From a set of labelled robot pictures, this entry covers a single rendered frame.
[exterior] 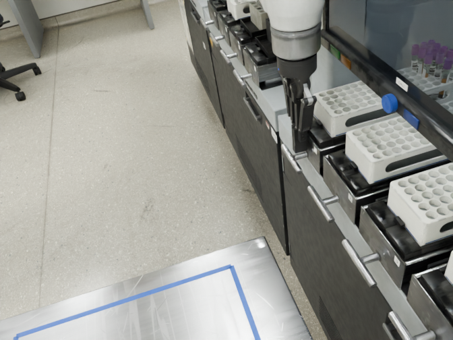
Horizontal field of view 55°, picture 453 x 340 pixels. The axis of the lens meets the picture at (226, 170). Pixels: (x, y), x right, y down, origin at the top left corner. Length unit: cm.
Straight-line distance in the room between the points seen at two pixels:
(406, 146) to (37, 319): 68
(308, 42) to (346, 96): 21
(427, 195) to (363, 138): 17
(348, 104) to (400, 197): 29
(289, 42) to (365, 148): 23
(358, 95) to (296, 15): 28
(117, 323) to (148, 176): 156
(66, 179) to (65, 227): 35
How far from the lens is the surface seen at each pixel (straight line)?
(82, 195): 226
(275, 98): 121
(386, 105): 73
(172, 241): 186
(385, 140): 86
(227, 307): 66
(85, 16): 443
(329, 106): 93
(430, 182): 78
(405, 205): 74
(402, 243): 74
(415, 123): 69
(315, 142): 93
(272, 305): 66
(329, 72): 101
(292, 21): 77
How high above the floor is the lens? 138
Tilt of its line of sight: 41 degrees down
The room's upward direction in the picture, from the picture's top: 11 degrees counter-clockwise
